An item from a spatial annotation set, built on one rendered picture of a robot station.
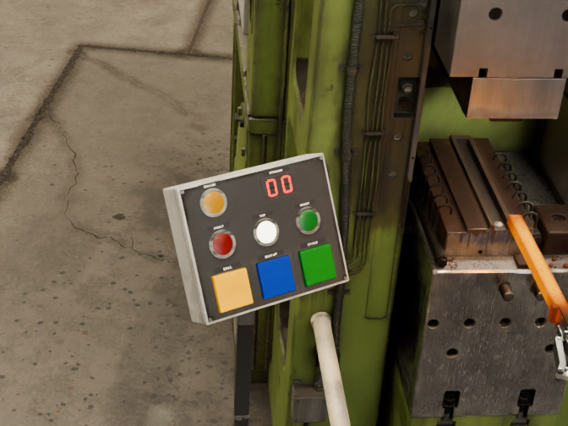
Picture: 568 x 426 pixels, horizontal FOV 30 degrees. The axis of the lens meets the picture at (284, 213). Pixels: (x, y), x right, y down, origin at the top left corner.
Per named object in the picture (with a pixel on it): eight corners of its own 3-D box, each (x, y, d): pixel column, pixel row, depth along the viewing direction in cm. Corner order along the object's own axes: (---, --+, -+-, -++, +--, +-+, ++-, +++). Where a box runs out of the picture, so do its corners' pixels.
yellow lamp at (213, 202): (225, 215, 211) (226, 197, 208) (201, 215, 210) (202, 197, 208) (224, 207, 213) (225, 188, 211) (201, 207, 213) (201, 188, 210)
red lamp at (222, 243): (234, 257, 212) (234, 239, 209) (210, 257, 211) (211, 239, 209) (233, 248, 214) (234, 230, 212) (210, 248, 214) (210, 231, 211)
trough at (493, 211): (512, 230, 241) (513, 225, 240) (489, 230, 240) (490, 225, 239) (469, 139, 276) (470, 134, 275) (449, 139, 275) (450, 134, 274)
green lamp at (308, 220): (319, 233, 220) (320, 215, 218) (297, 233, 220) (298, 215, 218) (317, 225, 223) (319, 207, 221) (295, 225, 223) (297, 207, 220)
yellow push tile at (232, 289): (253, 303, 214) (246, 267, 213) (220, 312, 211) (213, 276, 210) (250, 302, 215) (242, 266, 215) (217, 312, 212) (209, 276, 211)
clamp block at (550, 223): (578, 254, 246) (584, 232, 243) (543, 255, 245) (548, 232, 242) (562, 226, 256) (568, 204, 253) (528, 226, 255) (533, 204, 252)
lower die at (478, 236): (527, 255, 245) (534, 225, 240) (443, 255, 243) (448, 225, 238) (483, 163, 280) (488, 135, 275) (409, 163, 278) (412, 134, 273)
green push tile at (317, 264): (337, 277, 223) (330, 242, 222) (307, 286, 220) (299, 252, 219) (333, 276, 224) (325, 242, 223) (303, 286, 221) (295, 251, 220)
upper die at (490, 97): (558, 119, 226) (566, 79, 221) (466, 118, 224) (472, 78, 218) (505, 39, 261) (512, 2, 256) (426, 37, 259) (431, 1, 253)
